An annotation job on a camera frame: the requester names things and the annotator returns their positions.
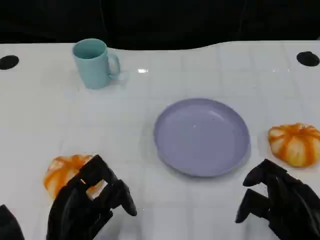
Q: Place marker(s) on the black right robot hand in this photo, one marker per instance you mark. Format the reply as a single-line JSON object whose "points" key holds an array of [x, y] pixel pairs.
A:
{"points": [[295, 210]]}

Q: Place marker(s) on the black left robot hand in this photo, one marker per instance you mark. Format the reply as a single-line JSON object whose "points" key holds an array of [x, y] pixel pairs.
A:
{"points": [[75, 212]]}

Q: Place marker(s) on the lilac plate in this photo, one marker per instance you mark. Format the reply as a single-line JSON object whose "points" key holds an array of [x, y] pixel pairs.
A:
{"points": [[200, 137]]}

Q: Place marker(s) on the pale green mug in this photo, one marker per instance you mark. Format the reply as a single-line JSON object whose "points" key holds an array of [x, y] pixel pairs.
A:
{"points": [[93, 70]]}

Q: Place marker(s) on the black table grommet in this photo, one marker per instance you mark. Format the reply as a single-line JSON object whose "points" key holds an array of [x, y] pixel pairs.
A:
{"points": [[308, 59], [8, 62]]}

